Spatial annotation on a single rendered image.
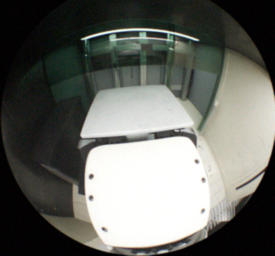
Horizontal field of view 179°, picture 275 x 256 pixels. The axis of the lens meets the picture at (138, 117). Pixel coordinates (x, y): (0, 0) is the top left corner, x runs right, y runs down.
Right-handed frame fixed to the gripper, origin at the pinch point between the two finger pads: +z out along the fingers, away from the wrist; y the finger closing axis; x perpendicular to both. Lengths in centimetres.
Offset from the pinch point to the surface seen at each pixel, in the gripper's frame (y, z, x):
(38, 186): -33.1, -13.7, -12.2
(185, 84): 44, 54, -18
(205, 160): 32.2, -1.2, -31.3
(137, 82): 6, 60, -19
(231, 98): 42.3, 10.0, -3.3
